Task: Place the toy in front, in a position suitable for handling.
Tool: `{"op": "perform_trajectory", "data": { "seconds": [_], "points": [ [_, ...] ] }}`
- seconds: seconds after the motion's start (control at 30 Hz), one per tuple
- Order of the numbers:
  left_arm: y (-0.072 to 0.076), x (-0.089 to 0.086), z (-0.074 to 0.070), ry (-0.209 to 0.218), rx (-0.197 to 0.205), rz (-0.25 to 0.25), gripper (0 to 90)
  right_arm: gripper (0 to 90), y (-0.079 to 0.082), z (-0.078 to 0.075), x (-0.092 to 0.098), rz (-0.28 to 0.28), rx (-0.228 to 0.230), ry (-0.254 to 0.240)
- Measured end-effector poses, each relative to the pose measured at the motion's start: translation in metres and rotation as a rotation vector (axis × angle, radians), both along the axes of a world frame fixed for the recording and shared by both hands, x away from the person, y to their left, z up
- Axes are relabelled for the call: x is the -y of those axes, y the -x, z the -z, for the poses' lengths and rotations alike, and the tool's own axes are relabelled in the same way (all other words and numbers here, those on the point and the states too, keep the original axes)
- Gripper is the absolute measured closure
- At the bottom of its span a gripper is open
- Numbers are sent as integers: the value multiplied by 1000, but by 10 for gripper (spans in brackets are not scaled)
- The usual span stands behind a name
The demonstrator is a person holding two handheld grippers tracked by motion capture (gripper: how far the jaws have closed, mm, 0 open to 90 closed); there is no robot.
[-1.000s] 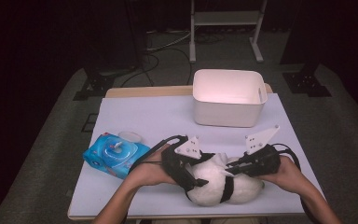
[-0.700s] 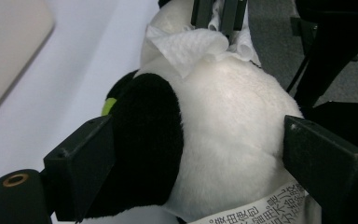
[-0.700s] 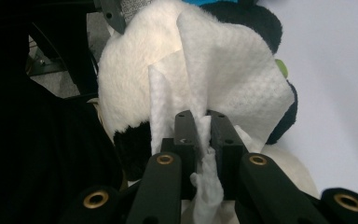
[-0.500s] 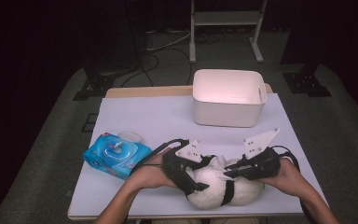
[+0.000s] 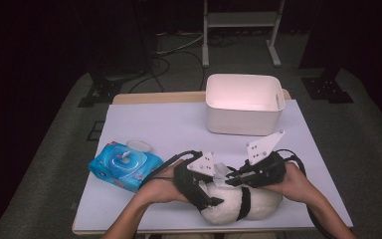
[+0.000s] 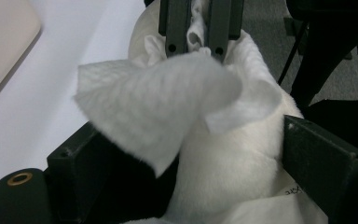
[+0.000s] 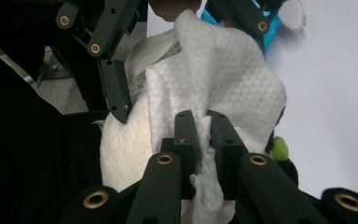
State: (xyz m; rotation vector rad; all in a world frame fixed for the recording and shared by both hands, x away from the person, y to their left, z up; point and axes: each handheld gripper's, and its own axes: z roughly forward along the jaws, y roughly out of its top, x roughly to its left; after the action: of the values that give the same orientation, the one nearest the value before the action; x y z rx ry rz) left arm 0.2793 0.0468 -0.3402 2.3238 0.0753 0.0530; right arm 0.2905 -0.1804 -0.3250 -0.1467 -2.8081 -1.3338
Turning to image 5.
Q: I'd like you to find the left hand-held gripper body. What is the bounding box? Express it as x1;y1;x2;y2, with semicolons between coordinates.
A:
174;151;217;203

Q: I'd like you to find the blue wet wipes pack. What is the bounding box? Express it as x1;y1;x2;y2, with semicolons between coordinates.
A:
88;139;164;193

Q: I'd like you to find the person's left hand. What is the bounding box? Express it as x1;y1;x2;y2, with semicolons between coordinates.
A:
138;160;188;205

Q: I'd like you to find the grey floor cable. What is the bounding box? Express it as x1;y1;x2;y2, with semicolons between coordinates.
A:
155;33;207;56

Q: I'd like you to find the black stand base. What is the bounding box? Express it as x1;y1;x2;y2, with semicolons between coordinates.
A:
78;71;123;108
300;68;354;105

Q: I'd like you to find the white plastic storage bin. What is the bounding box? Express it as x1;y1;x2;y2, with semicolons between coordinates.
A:
205;73;287;136

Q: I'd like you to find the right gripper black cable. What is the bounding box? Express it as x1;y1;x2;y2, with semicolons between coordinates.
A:
275;148;336;239

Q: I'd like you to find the black floor cable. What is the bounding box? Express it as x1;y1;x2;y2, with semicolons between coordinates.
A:
128;56;171;94

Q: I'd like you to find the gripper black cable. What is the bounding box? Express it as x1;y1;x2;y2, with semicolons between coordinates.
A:
138;149;203;190
275;148;336;239

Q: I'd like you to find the white metal stand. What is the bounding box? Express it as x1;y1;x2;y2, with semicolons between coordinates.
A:
201;0;287;69

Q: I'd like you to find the white wet wipe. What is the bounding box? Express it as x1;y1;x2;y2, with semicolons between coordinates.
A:
212;162;233;188

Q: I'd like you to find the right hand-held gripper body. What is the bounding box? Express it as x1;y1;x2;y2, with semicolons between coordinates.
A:
245;129;287;188

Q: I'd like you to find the person's right hand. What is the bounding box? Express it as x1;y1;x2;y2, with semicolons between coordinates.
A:
264;162;312;203

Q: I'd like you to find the panda plush toy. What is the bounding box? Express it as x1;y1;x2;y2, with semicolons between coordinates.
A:
198;180;284;226

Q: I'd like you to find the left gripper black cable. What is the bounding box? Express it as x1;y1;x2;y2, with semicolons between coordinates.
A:
138;149;203;190

